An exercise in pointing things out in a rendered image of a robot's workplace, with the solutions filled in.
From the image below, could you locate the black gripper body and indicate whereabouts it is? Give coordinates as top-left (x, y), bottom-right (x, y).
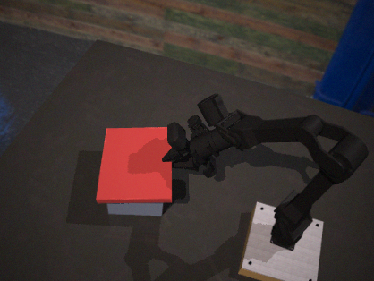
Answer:
top-left (167, 122), bottom-right (221, 178)

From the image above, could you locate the red box lid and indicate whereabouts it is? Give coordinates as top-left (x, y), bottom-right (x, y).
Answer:
top-left (96, 127), bottom-right (172, 203)

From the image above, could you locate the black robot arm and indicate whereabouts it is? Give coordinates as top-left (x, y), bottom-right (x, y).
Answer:
top-left (197, 93), bottom-right (369, 251)

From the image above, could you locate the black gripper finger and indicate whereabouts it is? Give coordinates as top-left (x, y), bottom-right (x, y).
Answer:
top-left (162, 148), bottom-right (183, 162)
top-left (172, 153), bottom-right (199, 172)

